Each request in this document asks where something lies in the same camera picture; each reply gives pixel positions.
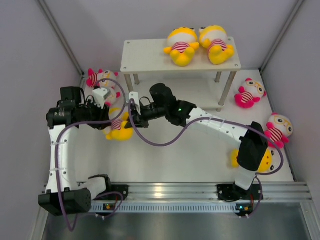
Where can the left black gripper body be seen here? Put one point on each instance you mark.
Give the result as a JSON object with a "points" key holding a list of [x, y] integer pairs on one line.
{"points": [[92, 112]]}

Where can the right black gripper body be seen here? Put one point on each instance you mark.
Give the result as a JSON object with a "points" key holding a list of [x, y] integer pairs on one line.
{"points": [[148, 113]]}

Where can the yellow toy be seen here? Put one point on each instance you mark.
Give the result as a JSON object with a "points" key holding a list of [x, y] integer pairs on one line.
{"points": [[182, 44], [214, 38], [266, 164], [117, 130]]}

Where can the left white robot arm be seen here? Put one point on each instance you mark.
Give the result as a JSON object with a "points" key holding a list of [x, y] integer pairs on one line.
{"points": [[63, 195]]}

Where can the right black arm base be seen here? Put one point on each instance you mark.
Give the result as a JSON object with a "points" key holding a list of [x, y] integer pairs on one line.
{"points": [[232, 192]]}

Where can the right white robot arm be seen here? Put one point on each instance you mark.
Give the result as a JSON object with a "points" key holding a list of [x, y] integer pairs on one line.
{"points": [[250, 140]]}

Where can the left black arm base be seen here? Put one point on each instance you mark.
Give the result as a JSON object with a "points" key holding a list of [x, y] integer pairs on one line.
{"points": [[120, 188]]}

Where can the white two-tier shelf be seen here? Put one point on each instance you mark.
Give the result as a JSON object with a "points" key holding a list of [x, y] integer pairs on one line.
{"points": [[144, 64]]}

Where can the pink toy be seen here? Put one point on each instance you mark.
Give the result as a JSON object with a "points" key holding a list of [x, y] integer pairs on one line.
{"points": [[250, 93], [112, 97], [101, 77]]}

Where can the pink toy top left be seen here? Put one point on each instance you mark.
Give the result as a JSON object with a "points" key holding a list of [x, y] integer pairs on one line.
{"points": [[101, 77]]}

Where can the pink toy top right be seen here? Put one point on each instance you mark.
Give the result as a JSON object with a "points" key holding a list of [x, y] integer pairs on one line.
{"points": [[250, 93]]}

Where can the pink toy right glasses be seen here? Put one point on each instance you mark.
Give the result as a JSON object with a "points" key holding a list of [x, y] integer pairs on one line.
{"points": [[279, 129]]}

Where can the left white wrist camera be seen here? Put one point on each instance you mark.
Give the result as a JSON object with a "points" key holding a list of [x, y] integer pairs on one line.
{"points": [[100, 96]]}

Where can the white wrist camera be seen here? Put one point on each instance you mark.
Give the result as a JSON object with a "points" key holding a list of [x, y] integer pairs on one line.
{"points": [[100, 96], [134, 102]]}

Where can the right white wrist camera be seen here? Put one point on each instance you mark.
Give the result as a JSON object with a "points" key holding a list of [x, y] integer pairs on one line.
{"points": [[134, 102]]}

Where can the grey slotted cable duct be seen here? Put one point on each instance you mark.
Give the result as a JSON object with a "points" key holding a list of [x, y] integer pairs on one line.
{"points": [[131, 207]]}

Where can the left aluminium frame post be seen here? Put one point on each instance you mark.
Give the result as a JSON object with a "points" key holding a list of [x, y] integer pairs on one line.
{"points": [[59, 34]]}

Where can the aluminium frame post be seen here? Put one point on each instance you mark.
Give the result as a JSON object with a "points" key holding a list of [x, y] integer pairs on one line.
{"points": [[59, 34], [298, 4]]}

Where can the aluminium front rail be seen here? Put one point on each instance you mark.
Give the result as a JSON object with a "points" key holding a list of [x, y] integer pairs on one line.
{"points": [[207, 191]]}

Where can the right aluminium frame post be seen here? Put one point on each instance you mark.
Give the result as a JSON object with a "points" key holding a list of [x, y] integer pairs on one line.
{"points": [[298, 4]]}

